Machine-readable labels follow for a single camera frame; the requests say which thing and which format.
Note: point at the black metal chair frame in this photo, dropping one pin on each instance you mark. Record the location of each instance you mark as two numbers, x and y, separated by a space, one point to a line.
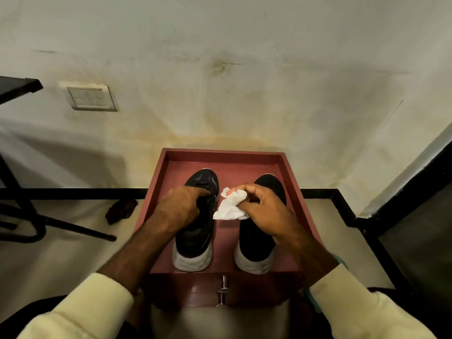
24 215

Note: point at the person's left hand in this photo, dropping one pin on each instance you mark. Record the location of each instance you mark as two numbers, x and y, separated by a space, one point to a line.
176 208

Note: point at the dark door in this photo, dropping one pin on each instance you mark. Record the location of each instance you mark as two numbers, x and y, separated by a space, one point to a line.
416 243

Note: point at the person's left fingers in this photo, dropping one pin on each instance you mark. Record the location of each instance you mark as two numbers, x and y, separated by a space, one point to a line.
197 192

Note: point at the black table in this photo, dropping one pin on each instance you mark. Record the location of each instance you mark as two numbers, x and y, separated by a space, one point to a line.
16 88

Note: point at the person's left forearm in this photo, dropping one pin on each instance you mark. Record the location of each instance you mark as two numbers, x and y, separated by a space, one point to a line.
130 257

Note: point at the person's right fingers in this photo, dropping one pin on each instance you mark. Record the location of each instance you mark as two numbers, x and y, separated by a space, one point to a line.
247 188

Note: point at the white cloth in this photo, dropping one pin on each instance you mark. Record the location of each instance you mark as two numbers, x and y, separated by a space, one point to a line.
227 208

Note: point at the person's right forearm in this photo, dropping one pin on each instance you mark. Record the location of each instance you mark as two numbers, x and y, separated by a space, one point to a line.
317 264

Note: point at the red wooden drawer cabinet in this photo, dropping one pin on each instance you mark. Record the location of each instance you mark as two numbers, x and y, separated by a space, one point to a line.
226 236

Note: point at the person's right hand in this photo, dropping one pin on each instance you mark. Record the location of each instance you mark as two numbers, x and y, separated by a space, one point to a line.
268 211

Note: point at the dark brown rag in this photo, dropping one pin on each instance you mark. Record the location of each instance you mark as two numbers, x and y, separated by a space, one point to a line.
120 211

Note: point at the white wall switch plate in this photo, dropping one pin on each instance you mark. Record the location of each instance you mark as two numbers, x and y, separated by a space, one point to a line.
88 97

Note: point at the black sneaker white sole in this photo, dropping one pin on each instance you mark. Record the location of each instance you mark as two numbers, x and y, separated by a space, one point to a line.
196 240
256 247

